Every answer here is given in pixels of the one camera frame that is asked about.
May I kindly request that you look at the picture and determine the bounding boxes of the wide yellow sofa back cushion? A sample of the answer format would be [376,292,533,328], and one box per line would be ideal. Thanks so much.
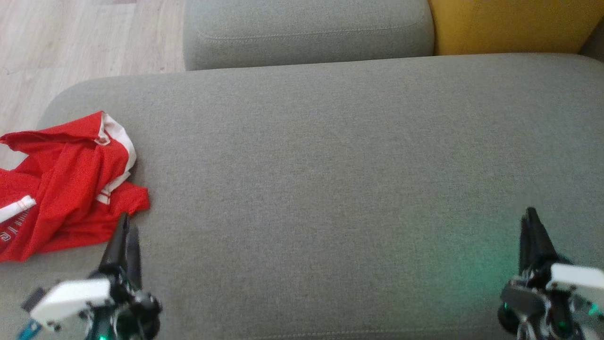
[428,0,604,56]

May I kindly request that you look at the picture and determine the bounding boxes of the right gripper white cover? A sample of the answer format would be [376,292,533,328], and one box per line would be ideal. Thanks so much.
[498,207,604,340]

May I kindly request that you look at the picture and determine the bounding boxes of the red shorts with white band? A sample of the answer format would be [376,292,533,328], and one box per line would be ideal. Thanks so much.
[0,111,138,214]

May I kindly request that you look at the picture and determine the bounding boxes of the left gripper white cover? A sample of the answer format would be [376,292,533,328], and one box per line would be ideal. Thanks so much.
[29,212,163,340]

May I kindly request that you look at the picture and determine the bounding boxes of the narrow grey sofa seat cushion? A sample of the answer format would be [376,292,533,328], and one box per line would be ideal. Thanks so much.
[183,0,435,71]

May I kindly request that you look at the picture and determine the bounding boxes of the yellow grey sofa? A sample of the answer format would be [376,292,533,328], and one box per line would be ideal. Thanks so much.
[0,53,604,340]

